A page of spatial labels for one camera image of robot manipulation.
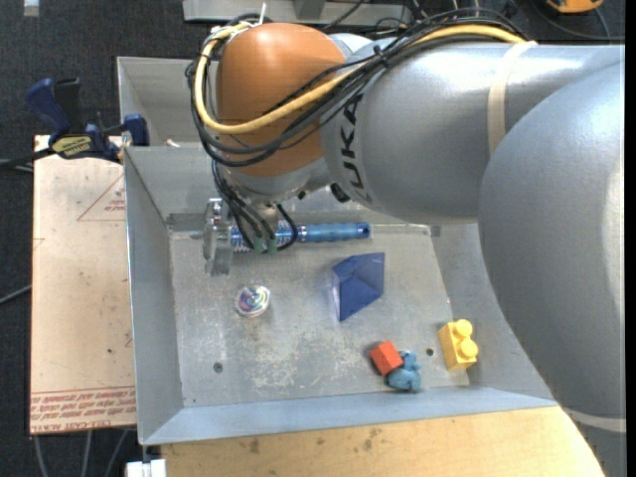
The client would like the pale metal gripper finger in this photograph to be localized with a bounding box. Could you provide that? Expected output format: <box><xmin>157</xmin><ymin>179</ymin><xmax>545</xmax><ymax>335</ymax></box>
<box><xmin>202</xmin><ymin>230</ymin><xmax>236</xmax><ymax>278</ymax></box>
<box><xmin>204</xmin><ymin>197</ymin><xmax>224</xmax><ymax>233</ymax></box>

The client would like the grey metal bin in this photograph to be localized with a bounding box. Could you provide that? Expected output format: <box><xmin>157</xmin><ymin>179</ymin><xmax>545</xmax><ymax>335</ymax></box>
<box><xmin>116</xmin><ymin>56</ymin><xmax>560</xmax><ymax>447</ymax></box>

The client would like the blue translucent prism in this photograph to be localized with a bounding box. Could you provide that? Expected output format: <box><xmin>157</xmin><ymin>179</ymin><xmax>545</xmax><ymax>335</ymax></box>
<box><xmin>330</xmin><ymin>251</ymin><xmax>387</xmax><ymax>323</ymax></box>

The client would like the brown cardboard board, red print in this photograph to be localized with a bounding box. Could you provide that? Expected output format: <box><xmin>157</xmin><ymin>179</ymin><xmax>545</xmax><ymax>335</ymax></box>
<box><xmin>28</xmin><ymin>134</ymin><xmax>139</xmax><ymax>436</ymax></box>

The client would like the orange small block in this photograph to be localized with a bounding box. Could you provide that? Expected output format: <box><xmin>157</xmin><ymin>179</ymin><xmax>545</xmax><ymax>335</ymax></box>
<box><xmin>369</xmin><ymin>340</ymin><xmax>404</xmax><ymax>377</ymax></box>

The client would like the blue toy animal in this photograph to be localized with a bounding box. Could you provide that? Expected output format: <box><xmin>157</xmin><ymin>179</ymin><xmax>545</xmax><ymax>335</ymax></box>
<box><xmin>386</xmin><ymin>349</ymin><xmax>423</xmax><ymax>394</ymax></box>

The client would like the yellow toy brick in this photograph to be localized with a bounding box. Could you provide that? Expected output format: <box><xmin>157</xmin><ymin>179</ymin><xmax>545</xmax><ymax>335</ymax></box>
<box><xmin>436</xmin><ymin>318</ymin><xmax>480</xmax><ymax>372</ymax></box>

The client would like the blue cylindrical handle tool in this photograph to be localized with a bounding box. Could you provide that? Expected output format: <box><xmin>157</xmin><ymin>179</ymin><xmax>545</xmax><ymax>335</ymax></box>
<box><xmin>229</xmin><ymin>220</ymin><xmax>373</xmax><ymax>256</ymax></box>

